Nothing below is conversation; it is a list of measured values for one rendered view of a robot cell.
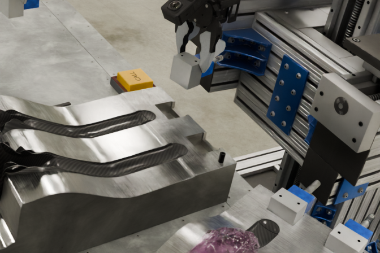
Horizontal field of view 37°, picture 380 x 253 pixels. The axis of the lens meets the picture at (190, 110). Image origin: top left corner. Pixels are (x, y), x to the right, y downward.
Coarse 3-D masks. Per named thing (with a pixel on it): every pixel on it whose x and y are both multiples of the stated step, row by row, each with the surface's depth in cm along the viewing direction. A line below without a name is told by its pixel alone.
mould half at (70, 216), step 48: (0, 96) 94; (144, 96) 110; (48, 144) 87; (96, 144) 96; (144, 144) 98; (48, 192) 77; (96, 192) 82; (144, 192) 88; (192, 192) 94; (0, 240) 78; (48, 240) 81; (96, 240) 87
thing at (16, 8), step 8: (0, 0) 125; (8, 0) 122; (16, 0) 123; (32, 0) 126; (0, 8) 126; (8, 8) 123; (16, 8) 124; (24, 8) 126; (8, 16) 124; (16, 16) 125
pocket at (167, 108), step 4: (156, 104) 108; (160, 104) 109; (164, 104) 109; (168, 104) 110; (172, 104) 110; (160, 108) 109; (164, 108) 110; (168, 108) 110; (172, 108) 110; (164, 112) 110; (168, 112) 111; (172, 112) 110; (176, 112) 109; (168, 116) 110; (172, 116) 110; (176, 116) 109; (180, 116) 109
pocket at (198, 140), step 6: (192, 138) 102; (198, 138) 103; (204, 138) 104; (192, 144) 103; (198, 144) 104; (204, 144) 103; (210, 144) 103; (198, 150) 103; (204, 150) 103; (210, 150) 102
